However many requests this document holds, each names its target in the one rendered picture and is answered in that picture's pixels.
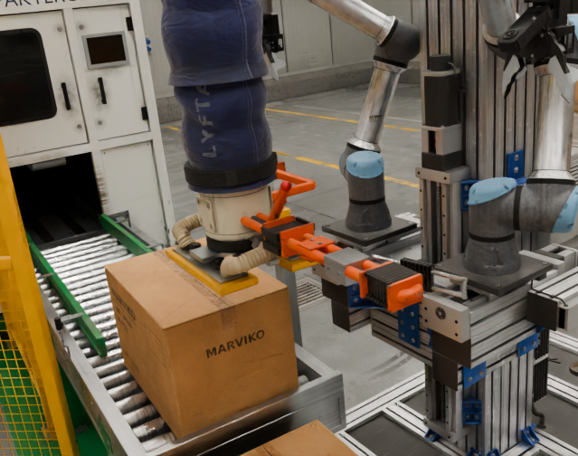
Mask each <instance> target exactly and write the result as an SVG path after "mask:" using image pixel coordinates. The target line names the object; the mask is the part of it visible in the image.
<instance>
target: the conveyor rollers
mask: <svg viewBox="0 0 578 456"><path fill-rule="evenodd" d="M40 252H41V253H42V254H43V256H44V257H45V259H46V260H47V261H48V262H49V263H50V264H51V266H52V267H53V269H54V270H55V272H56V273H57V274H58V276H59V277H60V278H61V280H62V281H63V283H64V284H65V285H66V287H67V288H68V289H69V291H70V292H71V294H72V295H73V296H74V298H75V299H76V300H77V301H78V302H79V303H80V305H81V306H82V308H83V309H84V310H85V312H86V313H87V314H88V316H89V317H90V319H91V320H92V321H93V323H94V324H95V325H96V327H97V328H98V329H99V331H100V332H101V334H102V335H103V336H104V338H105V342H106V346H107V350H108V355H107V356H105V357H103V358H101V357H100V356H99V354H98V353H97V351H96V350H95V348H94V347H93V345H92V344H91V343H90V342H89V340H88V339H87V337H86V336H85V334H84V333H83V331H82V330H81V328H80V327H79V325H78V324H77V322H76V321H75V319H71V320H68V321H65V322H63V323H64V325H65V326H66V328H67V329H68V330H69V331H70V333H71V335H72V337H73V338H74V340H75V341H76V343H77V344H78V346H79V348H80V349H81V351H82V353H83V354H84V356H86V358H87V360H88V361H89V363H90V365H91V366H92V368H93V369H94V371H95V373H96V374H97V376H98V377H99V379H100V381H101V382H102V383H103V385H104V386H105V388H106V389H107V391H108V392H109V395H110V396H111V398H112V399H113V401H114V402H115V404H116V405H117V407H118V409H119V410H120V411H121V413H122V414H123V416H124V417H125V419H126V421H127V422H128V424H129V426H130V427H131V429H132V428H133V429H132V430H133V432H134V434H135V435H136V436H137V438H138V439H139V441H140V442H143V443H141V444H142V446H143V447H144V449H145V450H146V452H149V451H152V450H154V449H156V448H158V447H161V446H163V445H165V444H168V443H170V442H172V441H175V440H177V438H176V436H175V435H174V433H173V432H172V431H171V429H170V428H169V426H168V425H167V423H166V422H165V420H164V419H163V417H161V415H160V413H159V412H158V410H157V409H156V408H155V406H154V405H153V404H152V403H151V401H150V400H149V398H148V397H147V395H146V394H145V392H144V391H143V390H142V388H141V387H140V385H139V384H138V383H137V381H136V379H135V378H134V377H133V375H132V374H131V373H130V372H129V371H128V369H127V367H126V366H125V364H124V360H123V356H122V351H121V346H120V342H119V338H118V330H117V325H116V320H115V317H114V312H113V308H112V303H111V298H110V295H109V286H108V282H107V277H106V273H105V269H104V266H105V265H108V264H111V263H114V262H117V261H124V260H126V259H130V258H133V257H137V256H136V255H135V254H134V253H133V252H131V251H130V250H129V249H128V248H127V247H126V246H124V245H123V244H122V243H121V242H119V241H118V240H117V239H116V238H115V237H114V236H112V235H111V234H110V233H104V234H102V235H98V236H94V237H90V238H87V239H83V240H79V241H77V242H70V243H66V244H63V245H59V246H55V247H52V248H49V249H45V250H41V251H40ZM37 282H38V283H39V285H40V287H41V288H42V290H43V292H44V293H45V295H46V297H47V298H48V300H49V301H50V302H51V303H52V305H53V307H54V309H55V310H56V312H57V313H58V315H59V316H60V318H66V317H68V316H71V313H70V312H69V311H68V310H67V308H66V307H65V305H64V304H63V303H62V301H61V299H60V298H59V296H58V295H57V293H56V292H55V290H54V289H53V288H52V286H51V284H50V283H49V281H48V280H47V279H46V278H42V279H39V280H37ZM158 417H159V418H158ZM154 419H155V420H154ZM152 420H153V421H152ZM150 421H151V422H150ZM141 424H142V425H141ZM135 427H136V428H135ZM168 431H171V432H168ZM165 432H166V433H165ZM162 433H165V434H163V435H160V434H162ZM158 435H160V436H158ZM156 436H158V437H156ZM154 437H156V438H154ZM151 438H154V439H152V440H149V439H151ZM147 440H149V441H147ZM144 441H147V442H144Z"/></svg>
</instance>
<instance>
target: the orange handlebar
mask: <svg viewBox="0 0 578 456"><path fill-rule="evenodd" d="M276 175H277V178H278V179H281V180H284V181H289V182H290V183H292V184H295V185H294V186H292V187H291V188H290V190H289V194H288V196H292V195H297V194H301V193H305V192H307V191H311V190H314V189H315V187H316V182H315V181H314V180H310V179H307V178H305V177H302V176H297V175H294V174H291V173H288V172H285V171H282V170H279V169H277V171H276ZM278 191H279V190H276V191H272V199H273V201H274V200H275V199H276V197H277V194H278ZM256 216H257V217H259V218H261V219H262V220H264V221H266V222H267V221H268V219H269V216H268V215H266V214H263V213H257V214H256ZM241 224H242V225H244V226H246V227H248V228H250V229H252V230H253V231H255V232H257V233H261V227H262V223H259V222H257V221H255V220H252V219H251V218H249V217H247V216H243V217H242V218H241ZM302 241H303V242H299V241H297V240H295V239H293V238H290V239H288V241H287V246H288V247H289V248H290V249H292V250H294V251H296V252H299V253H301V254H300V255H299V257H300V258H302V259H304V260H306V261H309V262H311V263H312V262H315V261H317V262H319V263H321V264H323V265H325V263H324V255H326V254H329V253H331V252H336V251H339V250H342V248H340V247H338V246H335V245H334V244H333V243H335V241H332V240H330V239H328V238H326V237H324V236H322V235H321V236H318V237H316V236H314V235H311V234H309V233H305V234H304V235H303V237H302ZM377 265H379V264H377V263H374V262H372V261H369V260H367V261H365V262H364V263H363V266H362V268H363V270H367V269H370V268H373V267H374V266H377ZM359 272H360V270H359V269H357V268H355V267H353V266H349V267H347V268H346V270H345V275H346V276H347V277H348V278H350V279H352V280H355V281H357V282H359ZM422 294H423V288H422V285H421V284H416V285H414V286H413V287H411V288H409V289H406V290H400V291H399V292H398V294H397V297H396V298H397V300H398V301H400V302H410V301H413V300H416V299H418V298H419V297H420V296H421V295H422Z"/></svg>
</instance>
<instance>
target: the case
mask: <svg viewBox="0 0 578 456"><path fill-rule="evenodd" d="M177 246H179V245H176V246H172V247H169V248H165V249H163V250H159V251H155V252H150V253H147V254H143V255H139V256H137V257H133V258H130V259H126V260H124V261H117V262H114V263H111V264H108V265H105V266H104V269H105V273H106V277H107V282H108V286H109V295H110V298H111V303H112V308H113V312H114V317H115V320H116V325H117V330H118V338H119V342H120V346H121V351H122V356H123V360H124V364H125V366H126V367H127V369H128V371H129V372H130V373H131V374H132V375H133V377H134V378H135V379H136V381H137V383H138V384H139V385H140V387H141V388H142V390H143V391H144V392H145V394H146V395H147V397H148V398H149V400H150V401H151V403H152V404H153V405H154V406H155V408H156V409H157V410H158V412H159V413H160V415H161V416H162V417H163V419H164V420H165V422H166V423H167V425H168V426H169V428H170V429H171V430H172V432H173V433H174V435H175V436H176V438H177V439H179V438H182V437H184V436H186V435H188V434H190V433H192V432H196V431H198V430H201V429H203V428H204V427H206V426H209V425H211V424H213V423H217V422H219V421H221V420H223V419H225V418H228V417H230V416H232V415H235V414H237V413H239V412H242V411H244V410H246V409H249V408H251V407H253V406H255V405H257V404H261V403H263V402H265V401H268V400H269V399H271V398H273V397H276V396H278V395H280V394H284V393H286V392H288V391H290V390H292V389H295V388H297V387H299V385H298V369H297V360H296V352H295V343H294V335H293V326H292V317H291V309H290V300H289V287H288V286H287V285H285V284H283V283H282V282H280V281H279V280H276V279H275V278H273V277H272V276H270V275H269V274H268V273H266V272H265V271H262V270H261V269H259V268H258V267H256V268H253V269H250V270H249V271H248V272H250V273H252V274H253V275H255V276H257V277H258V281H259V284H257V285H254V286H251V287H249V288H246V289H243V290H238V291H235V292H233V293H230V294H227V295H224V296H220V295H219V294H217V293H216V292H215V291H213V290H211V289H210V288H209V287H207V286H206V285H205V284H203V283H202V282H201V281H199V280H198V279H197V278H196V277H195V276H193V275H192V274H190V273H189V272H188V271H186V270H185V269H183V268H182V267H181V266H179V265H178V264H177V263H175V262H174V261H172V260H171V259H169V258H168V257H167V256H166V250H168V249H171V248H175V247H177Z"/></svg>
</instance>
